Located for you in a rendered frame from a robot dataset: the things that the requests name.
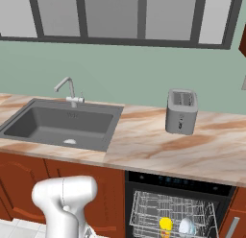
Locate red-brown cupboard door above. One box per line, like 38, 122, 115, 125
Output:
0, 152, 50, 225
43, 158, 126, 238
218, 186, 246, 238

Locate black dishwasher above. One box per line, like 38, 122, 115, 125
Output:
124, 170, 237, 238

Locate yellow cup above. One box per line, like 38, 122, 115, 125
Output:
159, 217, 174, 238

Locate white and blue bowl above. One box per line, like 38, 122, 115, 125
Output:
178, 217, 197, 237

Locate grey toaster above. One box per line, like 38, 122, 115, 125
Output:
164, 87, 199, 136

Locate silver tap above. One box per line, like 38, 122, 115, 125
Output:
53, 76, 86, 108

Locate dark grey sink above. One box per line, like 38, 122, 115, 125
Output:
0, 98, 125, 153

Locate dark grey framed window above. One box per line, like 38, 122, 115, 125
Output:
0, 0, 245, 51

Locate white wire dishwasher rack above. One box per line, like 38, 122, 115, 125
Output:
129, 190, 221, 238

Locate red-brown wall cupboard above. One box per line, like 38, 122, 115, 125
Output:
237, 30, 246, 60

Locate silver cupboard handle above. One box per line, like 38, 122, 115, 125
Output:
225, 216, 241, 238

